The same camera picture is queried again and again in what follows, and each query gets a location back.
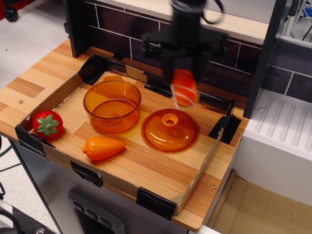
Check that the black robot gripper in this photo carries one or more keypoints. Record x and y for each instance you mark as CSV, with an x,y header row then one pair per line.
x,y
184,37

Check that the orange salmon sushi toy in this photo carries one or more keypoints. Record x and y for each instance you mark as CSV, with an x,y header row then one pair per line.
x,y
184,89

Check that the orange transparent pot lid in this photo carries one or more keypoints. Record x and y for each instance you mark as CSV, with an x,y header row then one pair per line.
x,y
169,131

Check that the cardboard fence with black tape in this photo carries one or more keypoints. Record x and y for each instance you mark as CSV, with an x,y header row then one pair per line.
x,y
162,182

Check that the orange transparent plastic pot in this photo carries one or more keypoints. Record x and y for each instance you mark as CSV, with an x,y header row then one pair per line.
x,y
113,105

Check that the orange toy carrot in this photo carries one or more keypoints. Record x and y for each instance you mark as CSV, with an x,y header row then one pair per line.
x,y
99,148

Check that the white ribbed drainboard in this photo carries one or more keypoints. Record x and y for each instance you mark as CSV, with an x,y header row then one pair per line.
x,y
275,152

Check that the red toy strawberry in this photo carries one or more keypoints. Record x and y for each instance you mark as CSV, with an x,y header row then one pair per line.
x,y
47,124

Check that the grey toy oven front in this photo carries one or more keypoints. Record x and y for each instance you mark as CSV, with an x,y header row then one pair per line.
x,y
94,219

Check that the black caster wheel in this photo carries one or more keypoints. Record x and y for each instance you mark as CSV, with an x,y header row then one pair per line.
x,y
11,13

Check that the dark grey shelf frame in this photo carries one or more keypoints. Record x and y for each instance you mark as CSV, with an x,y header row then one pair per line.
x,y
117,27

